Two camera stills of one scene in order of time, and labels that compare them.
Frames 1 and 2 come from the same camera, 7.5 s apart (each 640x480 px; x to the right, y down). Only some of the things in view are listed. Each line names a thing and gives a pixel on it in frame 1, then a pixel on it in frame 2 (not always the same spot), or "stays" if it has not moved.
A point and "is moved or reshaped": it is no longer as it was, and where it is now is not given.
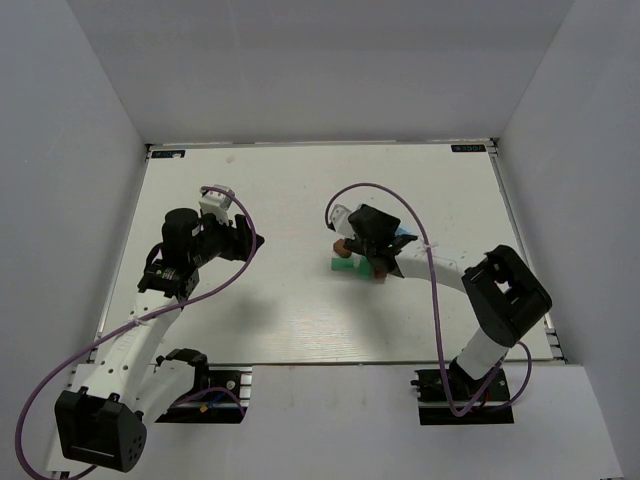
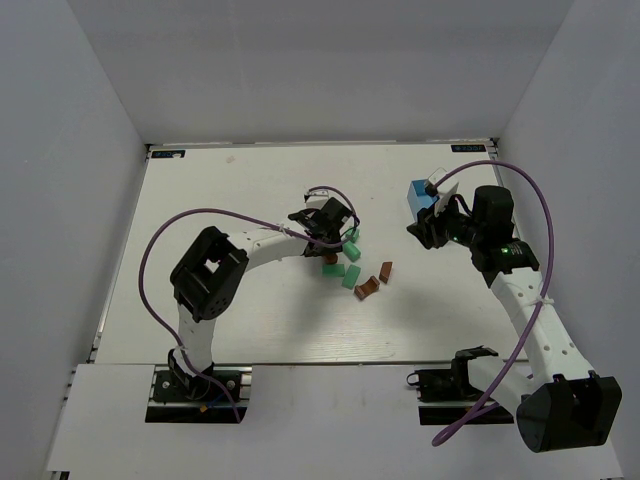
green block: [342, 264] to [333, 270]
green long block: [360, 267] to [351, 277]
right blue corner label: [468, 148] stays
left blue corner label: [168, 154] stays
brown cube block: [338, 247] is moved or reshaped
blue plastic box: [401, 231] to [417, 198]
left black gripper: [241, 238] to [314, 223]
